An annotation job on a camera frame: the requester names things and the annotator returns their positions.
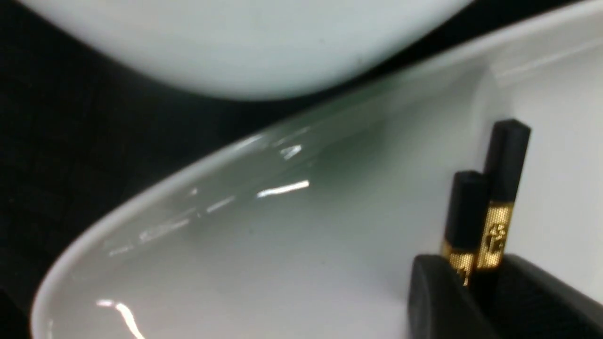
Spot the black gold chopstick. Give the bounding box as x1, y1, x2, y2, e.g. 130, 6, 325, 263
441, 171, 489, 287
476, 119, 531, 272

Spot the black plastic tray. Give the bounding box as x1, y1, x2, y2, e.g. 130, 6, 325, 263
0, 0, 570, 339

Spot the white square plate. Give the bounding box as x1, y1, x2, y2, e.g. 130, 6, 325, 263
31, 0, 602, 339

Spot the white square bowl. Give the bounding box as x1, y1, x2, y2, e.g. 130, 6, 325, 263
21, 0, 469, 100

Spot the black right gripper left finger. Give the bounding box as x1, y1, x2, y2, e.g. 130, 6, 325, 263
408, 254, 500, 339

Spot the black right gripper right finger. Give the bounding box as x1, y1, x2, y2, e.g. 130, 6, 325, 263
471, 255, 603, 339

